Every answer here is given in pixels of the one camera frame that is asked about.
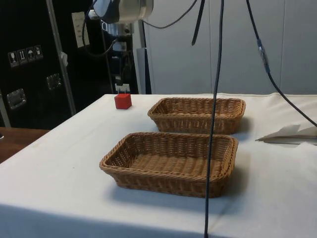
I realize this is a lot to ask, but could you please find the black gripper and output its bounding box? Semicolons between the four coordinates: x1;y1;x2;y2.
112;35;133;95

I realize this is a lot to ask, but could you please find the red cube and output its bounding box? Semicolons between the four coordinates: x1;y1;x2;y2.
114;93;132;110

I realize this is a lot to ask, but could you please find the wicker basket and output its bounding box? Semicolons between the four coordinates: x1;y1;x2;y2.
147;97;247;135
99;131;239;199

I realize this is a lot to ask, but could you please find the pale grey locker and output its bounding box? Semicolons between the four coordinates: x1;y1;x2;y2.
138;0;211;95
210;0;317;95

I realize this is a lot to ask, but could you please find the black cabinet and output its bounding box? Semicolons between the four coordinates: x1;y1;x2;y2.
0;0;140;130

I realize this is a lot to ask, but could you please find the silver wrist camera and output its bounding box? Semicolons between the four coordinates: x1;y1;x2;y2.
101;21;135;37

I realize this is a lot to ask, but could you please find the black cable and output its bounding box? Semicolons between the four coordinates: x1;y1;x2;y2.
191;0;206;47
143;0;199;29
82;9;118;57
203;0;225;238
246;0;317;127

